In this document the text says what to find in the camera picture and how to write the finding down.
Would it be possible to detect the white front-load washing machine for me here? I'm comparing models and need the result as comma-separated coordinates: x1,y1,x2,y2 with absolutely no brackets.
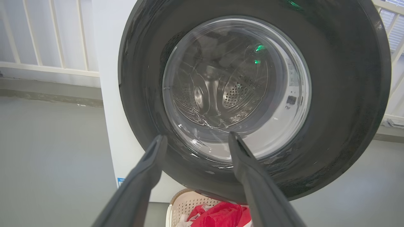
92,0,187,203

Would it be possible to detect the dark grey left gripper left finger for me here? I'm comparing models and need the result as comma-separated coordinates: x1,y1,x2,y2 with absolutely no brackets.
92,135,168,227

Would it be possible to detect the white window blind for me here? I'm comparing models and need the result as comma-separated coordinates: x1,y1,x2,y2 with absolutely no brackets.
378,0,404,52

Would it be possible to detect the cream perforated plastic laundry basket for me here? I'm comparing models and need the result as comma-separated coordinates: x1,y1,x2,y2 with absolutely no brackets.
166,189,253,227

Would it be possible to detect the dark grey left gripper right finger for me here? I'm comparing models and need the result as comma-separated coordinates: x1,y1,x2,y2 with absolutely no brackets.
228,131,306,227

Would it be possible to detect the plain red garment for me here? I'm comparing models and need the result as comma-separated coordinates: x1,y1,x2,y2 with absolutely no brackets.
197,202,253,227

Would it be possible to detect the dark round glass washer door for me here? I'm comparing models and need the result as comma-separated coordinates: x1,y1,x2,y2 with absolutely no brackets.
118,0,392,204

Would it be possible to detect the white metal window railing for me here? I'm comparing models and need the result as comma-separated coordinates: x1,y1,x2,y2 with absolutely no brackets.
0,0,404,128

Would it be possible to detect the red garment with white stripes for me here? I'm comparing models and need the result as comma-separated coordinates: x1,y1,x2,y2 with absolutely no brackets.
175,204,202,227

